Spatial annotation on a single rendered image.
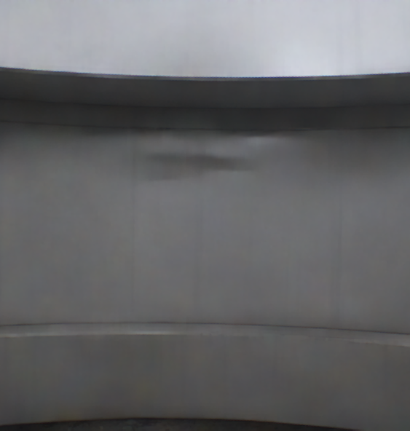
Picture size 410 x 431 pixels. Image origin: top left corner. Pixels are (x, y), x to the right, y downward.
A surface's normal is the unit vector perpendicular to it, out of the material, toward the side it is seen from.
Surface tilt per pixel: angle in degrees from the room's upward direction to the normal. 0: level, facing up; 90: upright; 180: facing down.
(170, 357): 90
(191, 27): 90
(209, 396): 90
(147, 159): 90
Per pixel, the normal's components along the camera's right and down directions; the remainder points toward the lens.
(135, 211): 0.11, 0.00
